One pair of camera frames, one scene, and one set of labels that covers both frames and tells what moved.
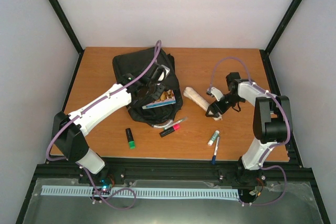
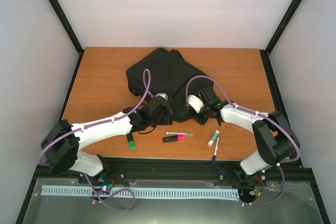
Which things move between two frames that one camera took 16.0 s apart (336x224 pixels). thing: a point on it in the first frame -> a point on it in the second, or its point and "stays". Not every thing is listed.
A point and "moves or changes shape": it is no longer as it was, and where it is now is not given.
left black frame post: (59, 11) stays
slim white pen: (175, 123) -> (185, 134)
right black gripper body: (233, 99) -> (203, 120)
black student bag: (163, 106) moves or changes shape
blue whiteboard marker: (213, 157) stays
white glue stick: (213, 137) stays
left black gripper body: (153, 94) -> (167, 120)
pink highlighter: (169, 130) -> (178, 137)
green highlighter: (130, 138) stays
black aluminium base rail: (173, 170) stays
